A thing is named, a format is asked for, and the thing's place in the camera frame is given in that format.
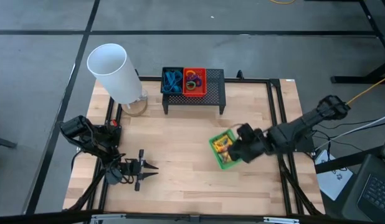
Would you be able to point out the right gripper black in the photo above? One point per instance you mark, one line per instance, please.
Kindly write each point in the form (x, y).
(248, 149)

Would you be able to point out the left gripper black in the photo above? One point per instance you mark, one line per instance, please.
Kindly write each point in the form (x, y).
(138, 171)

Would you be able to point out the Crayola crayon box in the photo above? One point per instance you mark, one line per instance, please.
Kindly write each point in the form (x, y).
(222, 143)
(225, 157)

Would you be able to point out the green plastic basket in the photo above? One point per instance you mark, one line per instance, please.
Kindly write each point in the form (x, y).
(224, 166)

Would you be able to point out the red plastic basket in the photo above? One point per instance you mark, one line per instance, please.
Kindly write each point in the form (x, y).
(203, 91)

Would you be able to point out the large thin blue band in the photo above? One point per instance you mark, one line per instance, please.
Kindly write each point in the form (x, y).
(177, 89)

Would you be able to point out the black plastic basket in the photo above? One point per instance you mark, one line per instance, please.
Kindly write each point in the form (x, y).
(161, 77)

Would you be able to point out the thick blue wristband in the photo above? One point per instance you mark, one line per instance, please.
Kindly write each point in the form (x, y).
(171, 77)

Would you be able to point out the small blue band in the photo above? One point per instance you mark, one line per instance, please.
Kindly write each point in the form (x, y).
(178, 74)

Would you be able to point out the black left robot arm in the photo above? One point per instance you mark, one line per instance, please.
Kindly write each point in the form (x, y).
(86, 133)

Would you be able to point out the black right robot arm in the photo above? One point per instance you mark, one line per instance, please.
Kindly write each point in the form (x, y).
(304, 121)

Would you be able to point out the black mesh desk shelf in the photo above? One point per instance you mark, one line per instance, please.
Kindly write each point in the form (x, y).
(215, 90)

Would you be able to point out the black desk crossbar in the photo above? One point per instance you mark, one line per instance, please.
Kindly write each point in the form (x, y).
(342, 161)

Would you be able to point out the round wooden lamp base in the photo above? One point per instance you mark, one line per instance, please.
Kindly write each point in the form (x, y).
(134, 110)

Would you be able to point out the black clamp knob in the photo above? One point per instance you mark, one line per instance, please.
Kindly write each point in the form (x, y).
(240, 74)

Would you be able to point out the white box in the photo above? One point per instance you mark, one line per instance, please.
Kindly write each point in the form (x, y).
(332, 183)

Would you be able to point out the white cylindrical lamp shade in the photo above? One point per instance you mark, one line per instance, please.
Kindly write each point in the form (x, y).
(117, 74)

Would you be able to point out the black crossbar with brackets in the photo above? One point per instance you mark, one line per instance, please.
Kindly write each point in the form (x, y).
(30, 217)

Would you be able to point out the black laptop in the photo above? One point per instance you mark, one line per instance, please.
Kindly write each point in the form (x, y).
(376, 193)

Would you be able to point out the grey furniture foot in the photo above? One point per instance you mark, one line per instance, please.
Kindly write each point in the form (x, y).
(4, 142)

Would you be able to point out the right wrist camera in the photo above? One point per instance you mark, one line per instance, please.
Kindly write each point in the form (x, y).
(246, 130)

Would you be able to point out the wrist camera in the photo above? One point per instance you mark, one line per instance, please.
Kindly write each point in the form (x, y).
(246, 130)
(113, 177)

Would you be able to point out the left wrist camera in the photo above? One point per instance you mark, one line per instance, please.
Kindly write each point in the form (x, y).
(113, 177)

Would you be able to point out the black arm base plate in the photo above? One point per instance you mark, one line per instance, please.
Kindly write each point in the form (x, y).
(306, 147)
(83, 145)

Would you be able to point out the black aluminium table frame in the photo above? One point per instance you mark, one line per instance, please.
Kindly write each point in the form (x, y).
(251, 80)

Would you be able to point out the black desk frame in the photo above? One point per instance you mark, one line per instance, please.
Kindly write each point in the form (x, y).
(351, 80)

